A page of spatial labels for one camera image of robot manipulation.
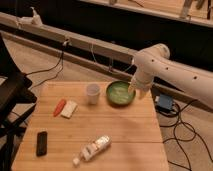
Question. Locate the white plastic bottle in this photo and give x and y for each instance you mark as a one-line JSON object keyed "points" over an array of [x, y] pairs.
{"points": [[92, 149]]}

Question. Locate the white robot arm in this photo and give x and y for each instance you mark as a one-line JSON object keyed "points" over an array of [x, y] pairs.
{"points": [[154, 62]]}

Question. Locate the white device on ledge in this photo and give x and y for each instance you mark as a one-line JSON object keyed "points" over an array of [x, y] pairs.
{"points": [[34, 20]]}

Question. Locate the blue power box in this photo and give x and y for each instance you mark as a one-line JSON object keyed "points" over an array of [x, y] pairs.
{"points": [[164, 102]]}

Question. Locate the green ceramic bowl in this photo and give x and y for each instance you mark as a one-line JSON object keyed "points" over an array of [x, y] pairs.
{"points": [[117, 93]]}

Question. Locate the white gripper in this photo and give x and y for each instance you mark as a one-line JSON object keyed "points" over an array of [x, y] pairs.
{"points": [[143, 84]]}

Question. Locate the black chair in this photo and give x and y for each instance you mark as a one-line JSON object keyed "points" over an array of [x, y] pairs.
{"points": [[13, 90]]}

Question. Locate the white ceramic cup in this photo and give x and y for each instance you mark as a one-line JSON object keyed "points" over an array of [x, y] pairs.
{"points": [[93, 93]]}

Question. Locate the white rectangular block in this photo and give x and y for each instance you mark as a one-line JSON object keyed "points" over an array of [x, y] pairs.
{"points": [[68, 109]]}

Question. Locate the black phone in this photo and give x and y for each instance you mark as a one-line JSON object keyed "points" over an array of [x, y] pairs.
{"points": [[41, 146]]}

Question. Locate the orange carrot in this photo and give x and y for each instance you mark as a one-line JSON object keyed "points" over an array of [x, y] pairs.
{"points": [[59, 107]]}

